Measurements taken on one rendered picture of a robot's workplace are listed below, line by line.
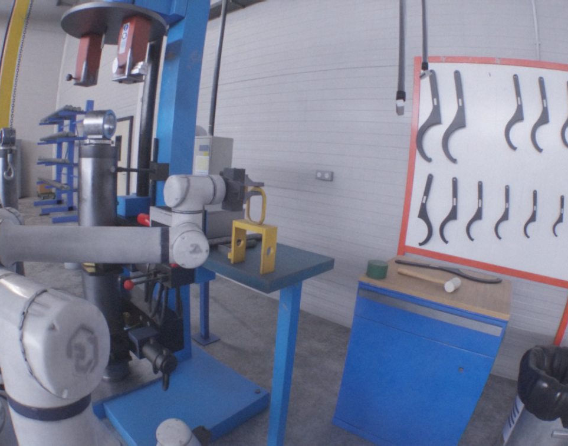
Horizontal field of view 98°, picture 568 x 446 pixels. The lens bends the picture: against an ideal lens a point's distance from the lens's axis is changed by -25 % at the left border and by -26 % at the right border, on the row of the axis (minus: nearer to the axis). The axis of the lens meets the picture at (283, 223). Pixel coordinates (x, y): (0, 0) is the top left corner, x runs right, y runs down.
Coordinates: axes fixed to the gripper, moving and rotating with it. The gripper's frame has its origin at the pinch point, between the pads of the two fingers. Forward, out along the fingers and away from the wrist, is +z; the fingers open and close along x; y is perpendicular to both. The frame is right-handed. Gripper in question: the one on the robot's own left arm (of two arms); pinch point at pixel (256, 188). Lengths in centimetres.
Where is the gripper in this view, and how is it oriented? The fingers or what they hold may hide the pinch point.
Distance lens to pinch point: 110.9
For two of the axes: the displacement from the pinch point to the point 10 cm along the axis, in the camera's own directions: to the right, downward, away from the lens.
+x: -0.8, 9.8, 1.8
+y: -7.8, -1.7, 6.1
